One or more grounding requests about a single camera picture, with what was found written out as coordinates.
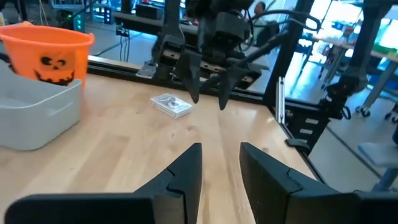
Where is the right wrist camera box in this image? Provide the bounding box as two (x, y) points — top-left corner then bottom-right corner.
(201, 12), (251, 57)

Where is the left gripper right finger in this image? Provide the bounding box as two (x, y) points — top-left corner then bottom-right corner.
(239, 142), (398, 224)

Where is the white card pack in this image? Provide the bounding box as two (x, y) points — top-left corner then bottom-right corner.
(150, 93), (193, 120)

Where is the light work table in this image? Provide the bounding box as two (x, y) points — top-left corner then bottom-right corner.
(312, 29), (398, 119)

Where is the orange pumpkin bucket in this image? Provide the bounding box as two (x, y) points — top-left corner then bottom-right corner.
(0, 21), (95, 88)

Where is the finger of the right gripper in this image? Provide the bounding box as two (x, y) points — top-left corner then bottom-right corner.
(216, 63), (250, 111)
(175, 49), (203, 105)

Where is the grey plate on post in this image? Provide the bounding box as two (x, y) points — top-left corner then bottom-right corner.
(357, 141), (398, 193)

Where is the light grey plastic bin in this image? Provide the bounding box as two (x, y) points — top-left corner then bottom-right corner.
(0, 60), (83, 152)

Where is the silver aluminium extrusion bar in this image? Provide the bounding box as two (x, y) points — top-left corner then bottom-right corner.
(275, 76), (286, 125)

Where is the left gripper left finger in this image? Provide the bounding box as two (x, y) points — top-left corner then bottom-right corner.
(4, 142), (203, 224)

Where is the black table edge clip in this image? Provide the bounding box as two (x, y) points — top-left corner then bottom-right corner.
(285, 138), (311, 151)

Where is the computer tower with green lights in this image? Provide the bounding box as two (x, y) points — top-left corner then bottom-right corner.
(60, 8), (86, 32)

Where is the person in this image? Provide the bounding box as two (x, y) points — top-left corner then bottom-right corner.
(252, 1), (280, 47)

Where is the dark desk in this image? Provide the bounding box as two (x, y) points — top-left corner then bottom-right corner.
(111, 11), (200, 35)

